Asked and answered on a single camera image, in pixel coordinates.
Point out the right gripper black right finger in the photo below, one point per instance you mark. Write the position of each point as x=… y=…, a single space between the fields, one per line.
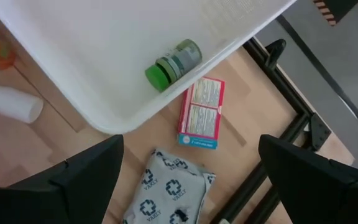
x=322 y=193

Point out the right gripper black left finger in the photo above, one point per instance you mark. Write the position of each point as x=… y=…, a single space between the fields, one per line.
x=73 y=193

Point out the grey cross-printed fabric packet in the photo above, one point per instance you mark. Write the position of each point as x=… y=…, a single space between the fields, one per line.
x=166 y=186

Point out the white plastic bottle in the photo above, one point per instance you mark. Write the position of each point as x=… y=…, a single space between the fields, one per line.
x=11 y=102

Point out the red Tylenol medicine box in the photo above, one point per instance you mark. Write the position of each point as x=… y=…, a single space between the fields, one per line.
x=202 y=109

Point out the white perforated plastic basket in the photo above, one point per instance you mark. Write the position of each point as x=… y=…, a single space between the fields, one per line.
x=89 y=46

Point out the green-capped medicine bottle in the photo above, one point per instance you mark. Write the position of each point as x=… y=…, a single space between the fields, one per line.
x=179 y=62

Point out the black orange striped object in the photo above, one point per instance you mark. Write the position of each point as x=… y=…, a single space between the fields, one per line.
x=340 y=7

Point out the black metal table frame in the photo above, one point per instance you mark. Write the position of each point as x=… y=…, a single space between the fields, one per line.
x=291 y=99

